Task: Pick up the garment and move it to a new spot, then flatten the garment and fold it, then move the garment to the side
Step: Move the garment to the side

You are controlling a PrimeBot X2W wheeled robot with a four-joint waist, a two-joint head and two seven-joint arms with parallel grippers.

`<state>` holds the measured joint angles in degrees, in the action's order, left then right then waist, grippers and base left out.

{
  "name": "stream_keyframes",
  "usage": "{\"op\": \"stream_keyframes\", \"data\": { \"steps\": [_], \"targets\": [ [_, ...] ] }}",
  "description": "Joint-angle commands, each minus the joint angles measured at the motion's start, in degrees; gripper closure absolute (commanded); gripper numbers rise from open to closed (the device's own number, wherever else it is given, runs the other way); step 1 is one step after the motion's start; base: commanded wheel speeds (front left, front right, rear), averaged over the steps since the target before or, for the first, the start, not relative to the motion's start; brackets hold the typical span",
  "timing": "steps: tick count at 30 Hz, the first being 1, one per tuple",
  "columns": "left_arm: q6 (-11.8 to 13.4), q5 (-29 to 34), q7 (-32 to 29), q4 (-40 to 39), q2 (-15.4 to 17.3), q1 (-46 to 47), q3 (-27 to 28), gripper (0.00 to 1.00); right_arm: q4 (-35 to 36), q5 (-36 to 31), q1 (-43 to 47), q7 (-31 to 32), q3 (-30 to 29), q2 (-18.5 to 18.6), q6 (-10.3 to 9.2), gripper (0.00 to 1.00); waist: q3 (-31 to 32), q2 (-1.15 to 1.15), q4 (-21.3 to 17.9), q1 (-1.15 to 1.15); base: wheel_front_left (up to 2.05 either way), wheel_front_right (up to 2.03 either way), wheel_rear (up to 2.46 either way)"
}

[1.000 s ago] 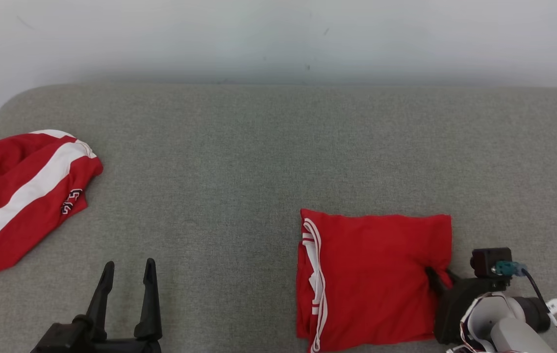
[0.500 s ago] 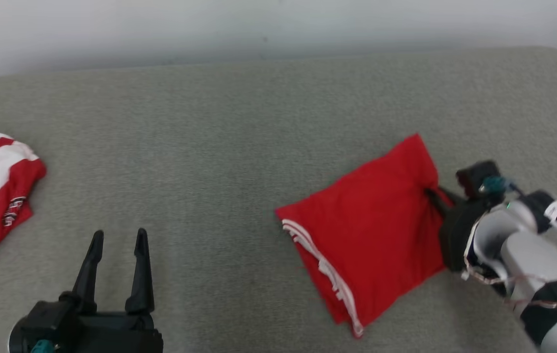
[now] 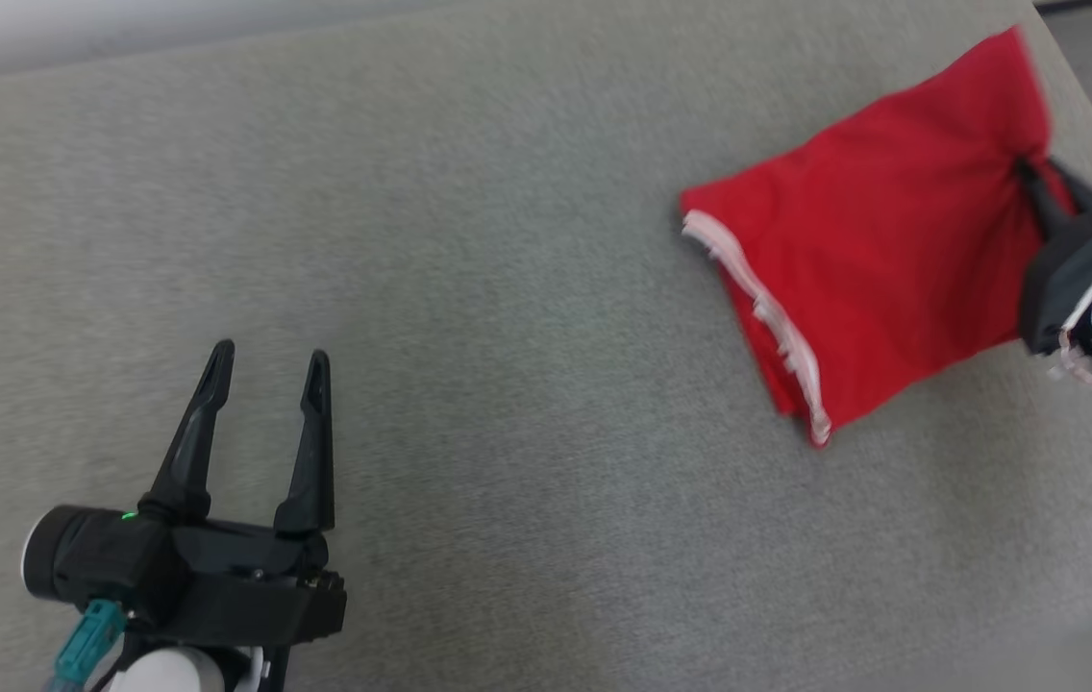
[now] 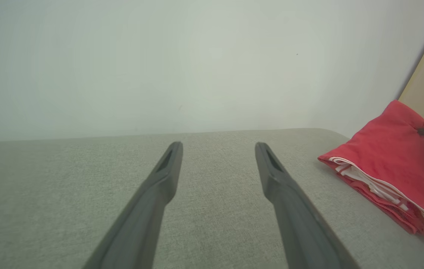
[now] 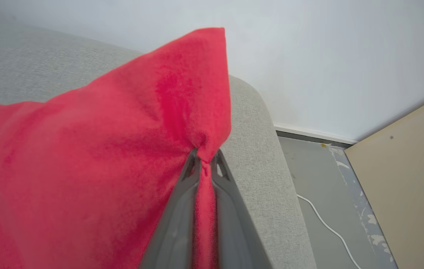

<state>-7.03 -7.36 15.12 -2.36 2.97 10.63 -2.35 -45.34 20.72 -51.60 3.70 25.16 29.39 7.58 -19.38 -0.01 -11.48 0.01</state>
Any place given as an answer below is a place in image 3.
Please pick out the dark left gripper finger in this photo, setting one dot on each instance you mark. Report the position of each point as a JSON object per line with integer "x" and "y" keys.
{"x": 313, "y": 461}
{"x": 188, "y": 452}

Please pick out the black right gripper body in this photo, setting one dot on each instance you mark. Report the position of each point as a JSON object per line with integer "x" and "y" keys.
{"x": 1060, "y": 279}

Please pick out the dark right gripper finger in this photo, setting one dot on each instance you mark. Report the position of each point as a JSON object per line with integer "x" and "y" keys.
{"x": 1044, "y": 207}
{"x": 1077, "y": 192}

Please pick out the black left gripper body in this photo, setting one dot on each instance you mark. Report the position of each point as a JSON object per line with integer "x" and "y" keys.
{"x": 104, "y": 562}

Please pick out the red basketball jersey white sleeves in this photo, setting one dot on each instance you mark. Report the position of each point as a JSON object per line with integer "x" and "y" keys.
{"x": 892, "y": 240}

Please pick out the grey fabric sofa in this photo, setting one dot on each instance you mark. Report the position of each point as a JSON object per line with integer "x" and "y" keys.
{"x": 508, "y": 288}

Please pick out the teal left camera connector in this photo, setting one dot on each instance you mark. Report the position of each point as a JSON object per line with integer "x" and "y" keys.
{"x": 89, "y": 639}

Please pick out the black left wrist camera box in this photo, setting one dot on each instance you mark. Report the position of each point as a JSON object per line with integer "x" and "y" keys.
{"x": 258, "y": 610}

